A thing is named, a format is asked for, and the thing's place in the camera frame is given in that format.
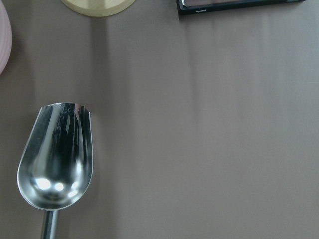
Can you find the steel ice scoop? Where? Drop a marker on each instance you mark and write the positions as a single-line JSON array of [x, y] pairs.
[[56, 166]]

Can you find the wooden cup tree stand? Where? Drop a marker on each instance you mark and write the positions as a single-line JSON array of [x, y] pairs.
[[98, 8]]

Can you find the pink bowl with ice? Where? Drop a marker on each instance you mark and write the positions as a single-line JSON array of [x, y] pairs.
[[5, 37]]

